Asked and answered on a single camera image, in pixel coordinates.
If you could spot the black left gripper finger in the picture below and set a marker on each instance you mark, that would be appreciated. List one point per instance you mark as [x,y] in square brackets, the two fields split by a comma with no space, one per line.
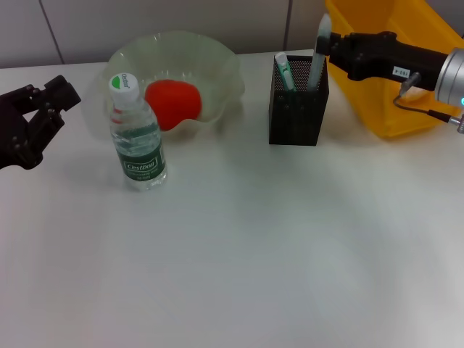
[59,92]
[45,130]

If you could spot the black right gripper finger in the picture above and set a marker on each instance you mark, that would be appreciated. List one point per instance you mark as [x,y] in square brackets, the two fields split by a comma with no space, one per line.
[333,59]
[337,41]

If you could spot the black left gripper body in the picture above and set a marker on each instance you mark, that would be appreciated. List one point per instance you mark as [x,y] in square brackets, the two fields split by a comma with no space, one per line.
[12,127]

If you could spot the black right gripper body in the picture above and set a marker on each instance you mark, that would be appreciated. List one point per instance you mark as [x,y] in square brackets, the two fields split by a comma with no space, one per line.
[388,54]

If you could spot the grey pen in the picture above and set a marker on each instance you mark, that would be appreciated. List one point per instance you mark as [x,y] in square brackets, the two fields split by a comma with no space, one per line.
[317,69]

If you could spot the mint green utility knife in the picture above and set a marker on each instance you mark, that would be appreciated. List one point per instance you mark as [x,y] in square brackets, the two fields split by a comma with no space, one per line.
[286,72]

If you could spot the clear water bottle green label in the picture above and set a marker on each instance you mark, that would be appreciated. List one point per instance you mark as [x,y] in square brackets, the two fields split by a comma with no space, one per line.
[139,145]

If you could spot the orange fruit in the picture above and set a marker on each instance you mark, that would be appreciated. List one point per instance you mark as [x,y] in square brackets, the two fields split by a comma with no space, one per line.
[174,103]

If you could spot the white and silver right arm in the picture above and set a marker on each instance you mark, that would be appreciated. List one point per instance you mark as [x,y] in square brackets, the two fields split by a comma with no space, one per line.
[453,76]

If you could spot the black mesh pen holder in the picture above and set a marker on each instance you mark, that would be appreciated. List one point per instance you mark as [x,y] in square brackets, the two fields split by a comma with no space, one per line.
[293,123]

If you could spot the pale green glass fruit plate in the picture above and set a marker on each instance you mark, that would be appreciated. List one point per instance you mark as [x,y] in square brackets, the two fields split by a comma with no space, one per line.
[214,69]

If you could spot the yellow plastic bin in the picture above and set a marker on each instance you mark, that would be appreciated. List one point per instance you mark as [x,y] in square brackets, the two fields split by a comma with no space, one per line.
[398,116]

